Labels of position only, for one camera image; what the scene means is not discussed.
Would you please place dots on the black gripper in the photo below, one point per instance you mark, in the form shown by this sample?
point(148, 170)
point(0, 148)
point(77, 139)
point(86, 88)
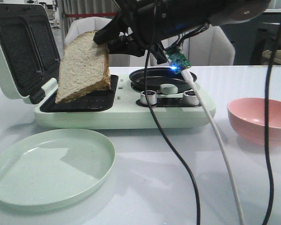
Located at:
point(151, 21)

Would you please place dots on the bread slice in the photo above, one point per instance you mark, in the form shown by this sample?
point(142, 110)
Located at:
point(84, 68)

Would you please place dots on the green breakfast maker lid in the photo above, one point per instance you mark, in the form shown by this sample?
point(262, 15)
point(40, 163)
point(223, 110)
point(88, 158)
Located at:
point(29, 58)

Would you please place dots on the pink plastic bowl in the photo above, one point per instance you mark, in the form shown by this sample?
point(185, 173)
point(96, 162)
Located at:
point(246, 116)

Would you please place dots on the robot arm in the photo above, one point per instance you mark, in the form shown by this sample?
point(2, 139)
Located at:
point(222, 12)

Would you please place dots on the green breakfast maker base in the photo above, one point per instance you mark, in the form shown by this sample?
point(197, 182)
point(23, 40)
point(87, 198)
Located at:
point(119, 108)

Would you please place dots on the left grey upholstered chair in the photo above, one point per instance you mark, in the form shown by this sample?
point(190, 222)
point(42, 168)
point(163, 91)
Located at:
point(83, 25)

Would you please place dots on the grey upholstered chair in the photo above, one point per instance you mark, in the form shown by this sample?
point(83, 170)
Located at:
point(83, 25)
point(209, 48)

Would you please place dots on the black round frying pan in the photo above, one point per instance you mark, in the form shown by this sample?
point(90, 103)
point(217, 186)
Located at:
point(156, 76)

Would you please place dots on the green circuit board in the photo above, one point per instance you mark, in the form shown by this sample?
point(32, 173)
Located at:
point(176, 59)

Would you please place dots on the left silver control knob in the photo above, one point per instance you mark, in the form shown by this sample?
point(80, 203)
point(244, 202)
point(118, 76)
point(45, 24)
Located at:
point(148, 97)

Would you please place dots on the silver control knob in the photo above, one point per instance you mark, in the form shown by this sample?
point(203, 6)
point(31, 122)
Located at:
point(148, 97)
point(189, 98)

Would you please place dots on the right silver control knob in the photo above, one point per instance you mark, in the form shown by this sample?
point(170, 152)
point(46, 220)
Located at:
point(189, 98)

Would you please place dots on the right grey upholstered chair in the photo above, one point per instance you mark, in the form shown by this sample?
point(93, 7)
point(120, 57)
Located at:
point(209, 48)

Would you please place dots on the dark washing machine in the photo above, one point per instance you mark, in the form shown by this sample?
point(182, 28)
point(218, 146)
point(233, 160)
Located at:
point(265, 38)

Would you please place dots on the light green round plate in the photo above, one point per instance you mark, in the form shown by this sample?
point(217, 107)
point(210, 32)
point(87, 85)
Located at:
point(54, 169)

